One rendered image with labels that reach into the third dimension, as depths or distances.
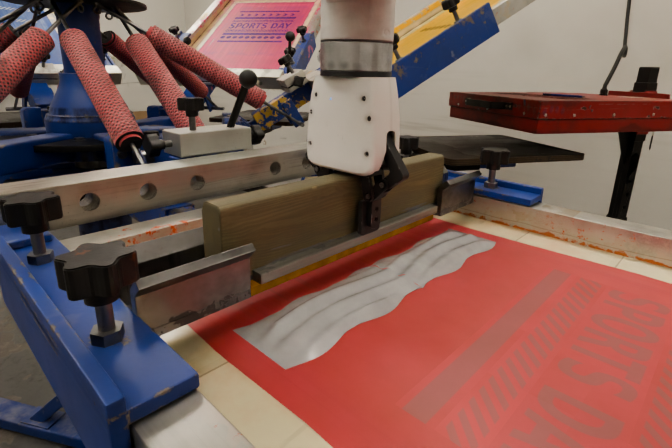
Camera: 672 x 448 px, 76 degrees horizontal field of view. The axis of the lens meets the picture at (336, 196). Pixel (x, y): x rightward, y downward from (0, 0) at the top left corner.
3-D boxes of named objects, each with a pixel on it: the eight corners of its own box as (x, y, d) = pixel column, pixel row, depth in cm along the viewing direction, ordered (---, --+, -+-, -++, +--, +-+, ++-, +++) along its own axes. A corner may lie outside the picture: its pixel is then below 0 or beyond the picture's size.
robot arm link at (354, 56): (296, 42, 45) (296, 70, 46) (360, 39, 39) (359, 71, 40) (344, 45, 50) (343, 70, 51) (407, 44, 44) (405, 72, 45)
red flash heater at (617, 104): (579, 119, 174) (585, 89, 171) (699, 135, 132) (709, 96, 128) (446, 120, 157) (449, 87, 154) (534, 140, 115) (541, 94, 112)
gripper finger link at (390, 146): (361, 112, 45) (343, 156, 48) (415, 153, 41) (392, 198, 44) (368, 111, 45) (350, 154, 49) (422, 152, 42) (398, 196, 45)
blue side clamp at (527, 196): (537, 232, 65) (544, 187, 63) (524, 240, 61) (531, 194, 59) (380, 191, 85) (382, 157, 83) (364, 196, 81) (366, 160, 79)
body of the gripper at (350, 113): (296, 61, 45) (297, 164, 49) (371, 61, 39) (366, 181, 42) (344, 62, 51) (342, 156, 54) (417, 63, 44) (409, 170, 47)
